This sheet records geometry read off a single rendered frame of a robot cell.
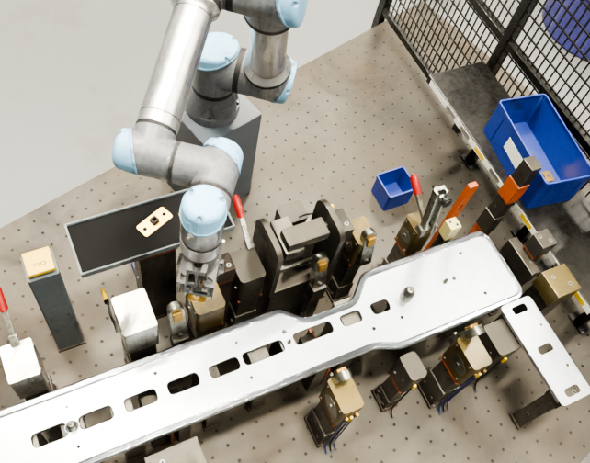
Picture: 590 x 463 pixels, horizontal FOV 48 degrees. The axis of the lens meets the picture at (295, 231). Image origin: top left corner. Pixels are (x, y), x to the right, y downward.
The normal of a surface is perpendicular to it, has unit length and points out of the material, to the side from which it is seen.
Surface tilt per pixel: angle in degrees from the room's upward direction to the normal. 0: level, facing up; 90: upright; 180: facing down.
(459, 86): 0
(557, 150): 90
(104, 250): 0
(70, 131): 0
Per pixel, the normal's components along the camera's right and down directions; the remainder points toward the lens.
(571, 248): 0.15, -0.50
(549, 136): -0.94, 0.18
